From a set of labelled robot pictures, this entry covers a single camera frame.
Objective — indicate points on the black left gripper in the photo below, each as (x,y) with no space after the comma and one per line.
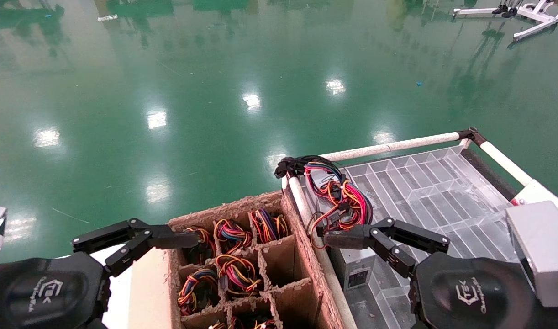
(41,292)

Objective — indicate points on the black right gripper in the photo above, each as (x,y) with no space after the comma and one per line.
(471,292)

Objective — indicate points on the clear plastic compartment tray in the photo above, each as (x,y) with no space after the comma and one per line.
(434,187)

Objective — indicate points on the long white rack pipe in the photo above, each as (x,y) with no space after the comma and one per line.
(397,146)

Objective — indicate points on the black foam strip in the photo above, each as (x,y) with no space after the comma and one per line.
(489,173)

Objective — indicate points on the brown cardboard divider box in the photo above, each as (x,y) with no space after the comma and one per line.
(283,260)

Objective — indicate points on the black pipe corner joint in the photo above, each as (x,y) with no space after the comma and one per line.
(471,135)
(283,168)

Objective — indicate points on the short white rack pipe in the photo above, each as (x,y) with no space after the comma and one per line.
(505,162)

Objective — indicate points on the small white floor object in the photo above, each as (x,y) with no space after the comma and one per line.
(107,18)

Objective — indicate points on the white metal stand base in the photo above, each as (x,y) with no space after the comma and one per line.
(534,13)

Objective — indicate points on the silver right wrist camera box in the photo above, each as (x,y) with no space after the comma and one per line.
(546,249)

